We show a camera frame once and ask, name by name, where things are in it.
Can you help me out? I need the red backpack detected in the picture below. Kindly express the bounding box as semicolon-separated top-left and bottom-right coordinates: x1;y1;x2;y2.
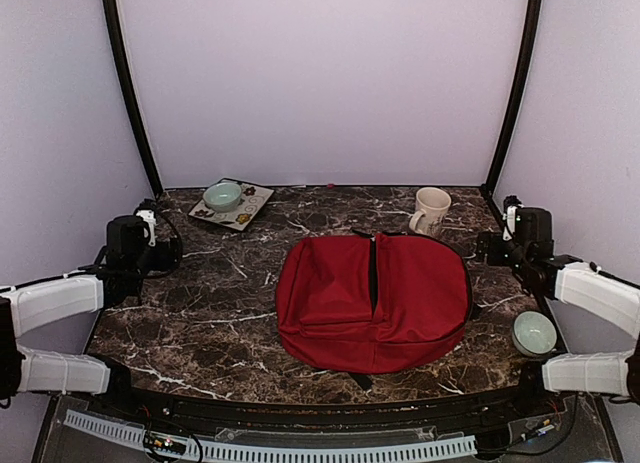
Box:
275;232;474;376

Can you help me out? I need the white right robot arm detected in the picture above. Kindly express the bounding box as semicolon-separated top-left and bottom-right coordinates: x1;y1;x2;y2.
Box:
476;195;639;417

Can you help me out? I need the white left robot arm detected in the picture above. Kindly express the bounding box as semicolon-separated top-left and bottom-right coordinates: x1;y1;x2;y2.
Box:
1;200;183;419

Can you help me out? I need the white mug with red pattern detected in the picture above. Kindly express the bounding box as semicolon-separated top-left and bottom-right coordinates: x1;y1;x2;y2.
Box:
409;187;452;238

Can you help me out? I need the pale green ceramic bowl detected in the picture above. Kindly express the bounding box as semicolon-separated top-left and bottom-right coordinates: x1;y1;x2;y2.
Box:
202;181;242;212

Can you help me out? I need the floral patterned square plate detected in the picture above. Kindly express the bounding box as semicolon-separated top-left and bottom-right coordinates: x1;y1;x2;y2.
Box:
188;179;274;232

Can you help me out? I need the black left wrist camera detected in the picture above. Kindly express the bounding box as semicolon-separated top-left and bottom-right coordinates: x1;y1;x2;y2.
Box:
106;215;150;264

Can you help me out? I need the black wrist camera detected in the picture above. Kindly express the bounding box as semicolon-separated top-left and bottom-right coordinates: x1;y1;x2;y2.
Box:
106;215;150;264
515;207;554;258

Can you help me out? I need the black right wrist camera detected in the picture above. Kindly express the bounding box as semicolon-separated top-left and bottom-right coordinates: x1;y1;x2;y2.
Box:
515;207;554;258

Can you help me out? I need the black enclosure frame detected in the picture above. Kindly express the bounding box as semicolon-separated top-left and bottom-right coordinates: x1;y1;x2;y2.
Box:
49;0;601;434

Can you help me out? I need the white slotted cable duct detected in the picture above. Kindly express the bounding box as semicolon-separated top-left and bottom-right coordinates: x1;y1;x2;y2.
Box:
63;410;477;462

